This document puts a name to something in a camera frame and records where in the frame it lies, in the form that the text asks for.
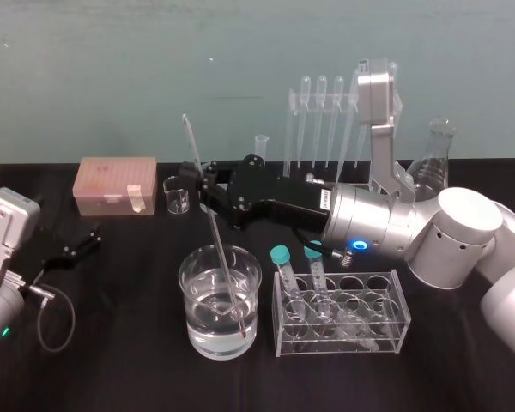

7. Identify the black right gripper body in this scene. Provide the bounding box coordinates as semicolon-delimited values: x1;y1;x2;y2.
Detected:
227;154;337;236

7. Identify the large glass beaker with water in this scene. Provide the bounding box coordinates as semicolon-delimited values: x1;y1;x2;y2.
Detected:
178;243;264;361

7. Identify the small clear measuring cylinder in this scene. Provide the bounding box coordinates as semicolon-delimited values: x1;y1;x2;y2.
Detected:
253;134;270;163

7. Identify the thin dark right wrist cable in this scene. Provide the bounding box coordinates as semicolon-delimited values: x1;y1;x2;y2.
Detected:
300;238;359;269

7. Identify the thin dark left wrist cable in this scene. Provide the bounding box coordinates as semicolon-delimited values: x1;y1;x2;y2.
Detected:
20;282;77;354

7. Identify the small empty glass beaker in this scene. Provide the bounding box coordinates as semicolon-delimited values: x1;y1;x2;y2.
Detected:
162;174;191;216

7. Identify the clear acrylic test tube rack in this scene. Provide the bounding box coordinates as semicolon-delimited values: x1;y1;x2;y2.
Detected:
273;269;413;358

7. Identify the clear acrylic pipette stand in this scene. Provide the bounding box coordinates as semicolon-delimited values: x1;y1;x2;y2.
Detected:
284;87;403;175

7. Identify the clear tube with teal cap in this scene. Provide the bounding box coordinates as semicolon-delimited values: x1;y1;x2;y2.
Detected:
304;247;335;319
269;245;306;322

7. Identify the black table cloth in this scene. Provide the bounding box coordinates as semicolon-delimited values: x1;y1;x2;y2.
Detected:
0;157;515;412

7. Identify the pink pipette tip box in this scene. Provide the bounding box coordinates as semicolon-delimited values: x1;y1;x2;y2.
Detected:
72;155;158;217

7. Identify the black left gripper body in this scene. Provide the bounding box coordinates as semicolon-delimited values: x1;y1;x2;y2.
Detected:
11;222;70;287

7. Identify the clear uncapped plastic tube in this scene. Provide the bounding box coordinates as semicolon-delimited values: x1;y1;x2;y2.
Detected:
334;307;381;351

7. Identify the long glass thermometer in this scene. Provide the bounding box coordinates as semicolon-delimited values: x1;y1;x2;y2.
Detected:
181;112;247;339

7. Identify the thin dark wrist cable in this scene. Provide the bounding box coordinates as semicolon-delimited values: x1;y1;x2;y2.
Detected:
20;282;77;354
300;238;359;269

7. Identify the clear glass conical flask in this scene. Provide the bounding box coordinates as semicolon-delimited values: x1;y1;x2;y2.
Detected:
404;117;457;202

